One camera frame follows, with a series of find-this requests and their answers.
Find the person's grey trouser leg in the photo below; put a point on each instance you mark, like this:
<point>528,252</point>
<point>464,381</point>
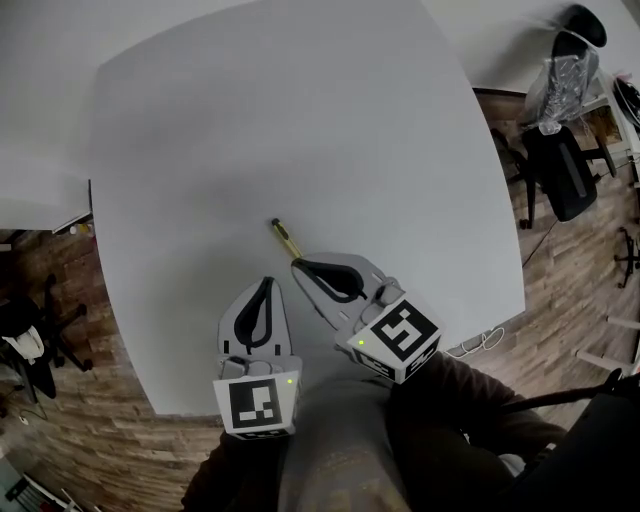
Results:
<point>340,450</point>

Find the person's left hand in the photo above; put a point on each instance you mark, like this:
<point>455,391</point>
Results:
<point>250,366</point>

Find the yellow utility knife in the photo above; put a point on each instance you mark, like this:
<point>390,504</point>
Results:
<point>285,239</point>

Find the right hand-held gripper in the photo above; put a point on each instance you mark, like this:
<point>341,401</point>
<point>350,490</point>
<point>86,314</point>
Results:
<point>400,331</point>

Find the person's right hand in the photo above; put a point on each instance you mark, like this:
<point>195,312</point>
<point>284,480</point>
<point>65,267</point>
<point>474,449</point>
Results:
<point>384,296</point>

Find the person's right forearm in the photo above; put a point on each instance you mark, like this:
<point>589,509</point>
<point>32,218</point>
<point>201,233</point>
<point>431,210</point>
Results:
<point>450,410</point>

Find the black seat chair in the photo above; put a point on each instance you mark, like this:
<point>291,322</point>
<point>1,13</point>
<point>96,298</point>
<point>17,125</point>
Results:
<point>600,450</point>

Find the white table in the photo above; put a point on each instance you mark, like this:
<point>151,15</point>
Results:
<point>300,125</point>

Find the black swivel chair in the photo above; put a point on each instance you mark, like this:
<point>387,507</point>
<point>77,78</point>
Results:
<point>50,320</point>

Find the black office chair with headrest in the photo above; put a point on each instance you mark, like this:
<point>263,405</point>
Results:
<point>565,175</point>

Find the white desk with clutter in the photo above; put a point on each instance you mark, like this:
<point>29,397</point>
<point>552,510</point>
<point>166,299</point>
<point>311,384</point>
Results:
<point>620,125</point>

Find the black star chair base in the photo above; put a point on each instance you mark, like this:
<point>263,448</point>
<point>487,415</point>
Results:
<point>631,257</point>

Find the white metal table legs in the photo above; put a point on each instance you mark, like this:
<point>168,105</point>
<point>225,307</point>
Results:
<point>607,361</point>

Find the clear plastic wrap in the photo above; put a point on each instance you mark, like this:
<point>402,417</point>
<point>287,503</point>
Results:
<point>562,85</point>

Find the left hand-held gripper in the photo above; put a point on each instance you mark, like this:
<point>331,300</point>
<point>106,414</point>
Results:
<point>255,406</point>

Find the person's left forearm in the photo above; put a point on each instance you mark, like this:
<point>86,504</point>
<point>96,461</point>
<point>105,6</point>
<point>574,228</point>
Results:
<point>230,475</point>

